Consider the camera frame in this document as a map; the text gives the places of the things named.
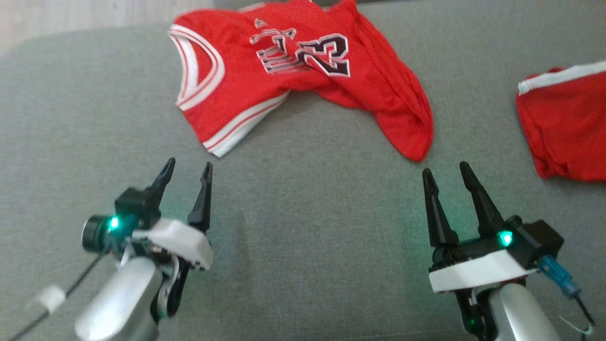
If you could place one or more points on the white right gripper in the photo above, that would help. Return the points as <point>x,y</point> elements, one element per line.
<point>473,272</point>

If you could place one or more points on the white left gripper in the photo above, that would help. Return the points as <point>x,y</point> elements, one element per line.
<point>184,241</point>

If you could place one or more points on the red basketball jersey number 23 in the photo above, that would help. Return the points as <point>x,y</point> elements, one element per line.
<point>246,85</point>

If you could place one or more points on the red shorts white waistband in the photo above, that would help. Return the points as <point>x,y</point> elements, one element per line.
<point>568,132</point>

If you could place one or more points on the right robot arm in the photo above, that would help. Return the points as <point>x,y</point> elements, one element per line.
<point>521,312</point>

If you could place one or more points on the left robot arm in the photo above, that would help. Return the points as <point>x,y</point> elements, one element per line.
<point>118,303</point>

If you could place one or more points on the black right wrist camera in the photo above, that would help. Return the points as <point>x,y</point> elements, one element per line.
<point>539,241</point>

